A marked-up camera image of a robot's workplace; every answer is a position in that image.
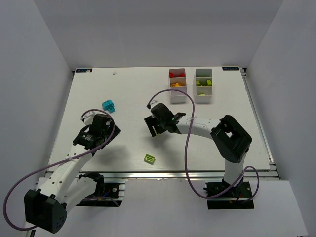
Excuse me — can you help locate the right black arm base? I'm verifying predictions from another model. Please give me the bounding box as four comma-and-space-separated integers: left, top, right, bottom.
203, 178, 254, 210

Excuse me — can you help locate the aluminium table rail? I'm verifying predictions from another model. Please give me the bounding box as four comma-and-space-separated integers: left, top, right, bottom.
45, 170, 282, 180

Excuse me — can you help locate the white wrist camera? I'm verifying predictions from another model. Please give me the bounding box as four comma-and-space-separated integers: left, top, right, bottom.
80, 111, 96, 125
146, 99, 158, 109

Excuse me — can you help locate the left white sorting container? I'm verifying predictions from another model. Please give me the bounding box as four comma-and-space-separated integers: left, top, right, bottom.
169, 68, 187, 104

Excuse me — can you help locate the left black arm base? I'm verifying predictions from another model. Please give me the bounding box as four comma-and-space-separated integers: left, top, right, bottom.
73, 172, 122, 207

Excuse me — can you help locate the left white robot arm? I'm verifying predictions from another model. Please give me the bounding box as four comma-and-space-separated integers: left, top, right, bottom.
24, 112, 120, 234

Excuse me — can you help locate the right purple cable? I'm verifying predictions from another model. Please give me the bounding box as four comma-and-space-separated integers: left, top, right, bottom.
147, 89, 260, 204

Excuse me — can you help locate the white sorting container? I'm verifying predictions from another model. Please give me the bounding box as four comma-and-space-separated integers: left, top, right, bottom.
193, 68, 213, 104
169, 68, 187, 104

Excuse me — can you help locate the lime 2x2 lego brick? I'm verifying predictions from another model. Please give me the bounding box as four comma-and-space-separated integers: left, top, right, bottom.
144, 154, 155, 164

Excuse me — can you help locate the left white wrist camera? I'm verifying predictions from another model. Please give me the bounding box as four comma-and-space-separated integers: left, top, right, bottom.
80, 111, 96, 125

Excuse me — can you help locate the right white sorting container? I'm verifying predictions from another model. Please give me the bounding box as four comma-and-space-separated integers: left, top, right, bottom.
193, 68, 213, 104

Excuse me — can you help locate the cyan arched lego brick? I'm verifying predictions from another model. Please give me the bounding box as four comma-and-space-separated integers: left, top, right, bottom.
102, 100, 114, 110

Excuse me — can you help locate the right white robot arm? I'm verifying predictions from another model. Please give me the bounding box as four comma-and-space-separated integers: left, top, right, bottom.
144, 103, 252, 192

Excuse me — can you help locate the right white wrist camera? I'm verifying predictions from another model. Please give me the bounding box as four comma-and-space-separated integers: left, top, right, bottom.
146, 99, 158, 109

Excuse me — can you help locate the cyan square lego brick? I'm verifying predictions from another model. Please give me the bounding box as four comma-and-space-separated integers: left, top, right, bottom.
108, 106, 115, 113

